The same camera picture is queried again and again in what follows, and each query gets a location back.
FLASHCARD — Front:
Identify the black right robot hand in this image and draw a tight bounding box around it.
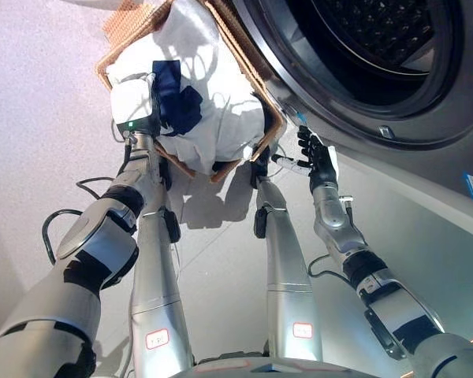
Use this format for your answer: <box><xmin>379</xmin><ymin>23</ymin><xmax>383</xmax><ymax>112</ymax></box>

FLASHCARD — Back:
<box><xmin>273</xmin><ymin>124</ymin><xmax>341</xmax><ymax>189</ymax></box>

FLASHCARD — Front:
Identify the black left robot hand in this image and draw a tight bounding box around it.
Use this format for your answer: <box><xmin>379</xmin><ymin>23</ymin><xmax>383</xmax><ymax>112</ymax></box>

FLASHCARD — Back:
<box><xmin>109</xmin><ymin>72</ymin><xmax>162</xmax><ymax>135</ymax></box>

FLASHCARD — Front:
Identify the navy blue garment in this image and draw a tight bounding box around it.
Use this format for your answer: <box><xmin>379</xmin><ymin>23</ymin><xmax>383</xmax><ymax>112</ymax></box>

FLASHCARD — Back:
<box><xmin>151</xmin><ymin>59</ymin><xmax>204</xmax><ymax>137</ymax></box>

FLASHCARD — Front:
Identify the grey washing machine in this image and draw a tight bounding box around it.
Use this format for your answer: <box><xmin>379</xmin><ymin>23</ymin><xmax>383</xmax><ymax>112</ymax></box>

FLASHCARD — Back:
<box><xmin>219</xmin><ymin>0</ymin><xmax>473</xmax><ymax>344</ymax></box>

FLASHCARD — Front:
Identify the brown wicker laundry basket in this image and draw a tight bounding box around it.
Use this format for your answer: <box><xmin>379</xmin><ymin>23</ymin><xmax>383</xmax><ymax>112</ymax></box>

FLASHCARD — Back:
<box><xmin>95</xmin><ymin>0</ymin><xmax>288</xmax><ymax>185</ymax></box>

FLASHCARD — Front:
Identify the white cloth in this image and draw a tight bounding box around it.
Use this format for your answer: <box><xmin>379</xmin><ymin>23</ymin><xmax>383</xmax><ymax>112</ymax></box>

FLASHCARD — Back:
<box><xmin>107</xmin><ymin>0</ymin><xmax>267</xmax><ymax>175</ymax></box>

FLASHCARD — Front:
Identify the silver right robot leg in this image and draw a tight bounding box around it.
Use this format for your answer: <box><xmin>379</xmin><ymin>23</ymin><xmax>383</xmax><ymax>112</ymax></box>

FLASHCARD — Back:
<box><xmin>249</xmin><ymin>144</ymin><xmax>326</xmax><ymax>363</ymax></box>

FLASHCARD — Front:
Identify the silver robot leg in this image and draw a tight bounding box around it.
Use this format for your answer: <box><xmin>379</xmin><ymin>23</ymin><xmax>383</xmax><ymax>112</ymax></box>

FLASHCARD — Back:
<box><xmin>249</xmin><ymin>144</ymin><xmax>326</xmax><ymax>363</ymax></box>
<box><xmin>128</xmin><ymin>155</ymin><xmax>196</xmax><ymax>373</ymax></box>

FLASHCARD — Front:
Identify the silver left robot leg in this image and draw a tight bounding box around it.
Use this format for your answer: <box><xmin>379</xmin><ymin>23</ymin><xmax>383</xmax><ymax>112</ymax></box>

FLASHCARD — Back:
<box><xmin>128</xmin><ymin>155</ymin><xmax>196</xmax><ymax>373</ymax></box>

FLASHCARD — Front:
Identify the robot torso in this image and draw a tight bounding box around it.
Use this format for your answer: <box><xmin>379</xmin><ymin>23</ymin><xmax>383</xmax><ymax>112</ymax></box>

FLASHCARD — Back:
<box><xmin>190</xmin><ymin>354</ymin><xmax>384</xmax><ymax>378</ymax></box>

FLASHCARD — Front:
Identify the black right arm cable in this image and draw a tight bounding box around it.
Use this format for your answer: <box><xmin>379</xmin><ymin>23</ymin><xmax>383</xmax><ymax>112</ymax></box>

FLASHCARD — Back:
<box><xmin>307</xmin><ymin>253</ymin><xmax>355</xmax><ymax>283</ymax></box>

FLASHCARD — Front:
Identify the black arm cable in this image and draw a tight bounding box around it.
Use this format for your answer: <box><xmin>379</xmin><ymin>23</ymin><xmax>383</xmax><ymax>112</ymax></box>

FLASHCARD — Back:
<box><xmin>41</xmin><ymin>176</ymin><xmax>117</xmax><ymax>266</ymax></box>
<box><xmin>307</xmin><ymin>253</ymin><xmax>355</xmax><ymax>283</ymax></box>

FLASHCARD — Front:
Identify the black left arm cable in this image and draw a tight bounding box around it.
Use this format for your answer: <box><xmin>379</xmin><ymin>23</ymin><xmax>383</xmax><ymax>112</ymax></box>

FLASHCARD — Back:
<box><xmin>41</xmin><ymin>176</ymin><xmax>117</xmax><ymax>266</ymax></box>

